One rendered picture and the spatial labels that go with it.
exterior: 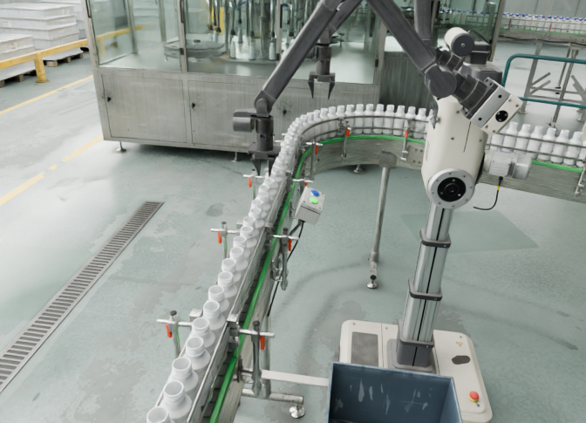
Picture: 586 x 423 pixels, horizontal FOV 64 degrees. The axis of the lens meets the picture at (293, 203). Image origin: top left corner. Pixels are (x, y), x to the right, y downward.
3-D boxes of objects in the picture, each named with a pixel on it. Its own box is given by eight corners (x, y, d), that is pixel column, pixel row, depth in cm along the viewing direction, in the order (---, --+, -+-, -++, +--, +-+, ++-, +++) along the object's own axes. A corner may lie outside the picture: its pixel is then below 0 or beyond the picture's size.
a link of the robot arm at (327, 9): (351, -8, 124) (352, -9, 133) (334, -22, 123) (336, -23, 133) (263, 119, 142) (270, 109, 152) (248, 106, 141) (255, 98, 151)
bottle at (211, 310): (200, 352, 116) (195, 300, 109) (223, 346, 119) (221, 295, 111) (205, 370, 112) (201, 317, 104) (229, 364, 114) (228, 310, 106)
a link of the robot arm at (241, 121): (267, 99, 140) (272, 92, 148) (229, 97, 141) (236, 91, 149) (267, 138, 145) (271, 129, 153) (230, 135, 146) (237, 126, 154)
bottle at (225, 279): (212, 324, 126) (208, 274, 118) (230, 315, 129) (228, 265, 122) (223, 336, 122) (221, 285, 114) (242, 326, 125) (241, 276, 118)
